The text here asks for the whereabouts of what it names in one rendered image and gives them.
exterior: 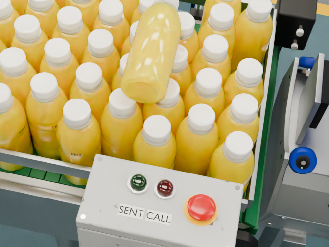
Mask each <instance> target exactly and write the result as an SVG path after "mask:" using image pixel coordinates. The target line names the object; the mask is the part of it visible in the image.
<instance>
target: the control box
mask: <svg viewBox="0 0 329 247"><path fill-rule="evenodd" d="M135 174H142V175H144V176H145V178H146V180H147V186H146V187H145V188H144V189H143V190H140V191H137V190H134V189H133V188H132V187H131V186H130V179H131V178H132V176H133V175H135ZM163 179H167V180H170V181H171V182H172V184H173V186H174V190H173V193H172V194H171V195H169V196H162V195H160V194H159V193H158V192H157V184H158V183H159V182H160V181H161V180H163ZM243 188H244V185H243V184H239V183H235V182H230V181H226V180H221V179H216V178H211V177H206V176H201V175H197V174H192V173H186V172H181V171H177V170H172V169H167V168H162V167H157V166H152V165H148V164H143V163H139V162H134V161H129V160H124V159H119V158H115V157H110V156H105V155H101V154H96V155H95V158H94V162H93V165H92V168H91V172H90V175H89V178H88V182H87V185H86V188H85V192H84V195H83V198H82V201H81V204H80V208H79V211H78V214H77V218H76V226H77V232H78V240H79V247H235V244H236V237H237V230H238V223H239V216H240V210H241V203H242V195H243ZM197 194H205V195H208V196H210V197H211V198H212V199H213V201H214V202H215V205H216V211H215V214H214V216H213V217H212V218H210V219H209V220H207V221H198V220H196V219H194V218H193V217H191V215H190V214H189V213H188V208H187V206H188V201H189V200H190V198H191V197H192V196H194V195H197ZM121 206H124V208H123V207H121ZM120 207H121V208H122V210H123V212H122V210H121V209H120ZM125 207H129V208H126V210H129V211H125V212H126V213H128V214H124V210H125ZM131 208H132V209H133V211H134V213H136V209H137V213H136V216H135V215H134V213H133V211H132V210H131V213H130V209H131ZM139 210H143V211H142V212H141V211H139ZM119 211H120V212H122V213H120V212H119ZM140 212H141V216H140ZM149 212H152V213H154V214H152V213H149ZM129 213H130V214H129ZM147 213H149V214H148V217H149V218H153V219H149V218H147ZM157 214H159V219H160V221H159V219H158V218H155V216H156V215H157ZM162 215H163V219H162V221H165V222H162V221H161V218H162ZM167 216H168V220H167V221H168V222H170V223H167V222H166V219H167ZM154 218H155V219H154Z"/></svg>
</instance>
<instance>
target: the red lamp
mask: <svg viewBox="0 0 329 247"><path fill-rule="evenodd" d="M173 190H174V186H173V184H172V182H171V181H170V180H167V179H163V180H161V181H160V182H159V183H158V184H157V192H158V193H159V194H160V195H162V196H169V195H171V194H172V193H173Z"/></svg>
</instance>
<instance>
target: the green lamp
mask: <svg viewBox="0 0 329 247"><path fill-rule="evenodd" d="M130 186H131V187H132V188H133V189H134V190H137V191H140V190H143V189H144V188H145V187H146V186H147V180H146V178H145V176H144V175H142V174H135V175H133V176H132V178H131V179H130Z"/></svg>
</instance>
